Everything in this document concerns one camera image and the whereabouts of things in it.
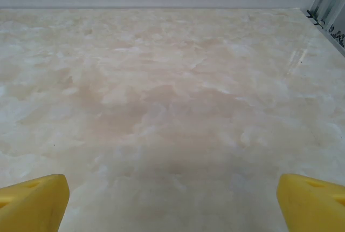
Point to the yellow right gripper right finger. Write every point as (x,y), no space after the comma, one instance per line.
(312,207)

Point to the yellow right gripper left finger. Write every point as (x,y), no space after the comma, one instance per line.
(32,205)

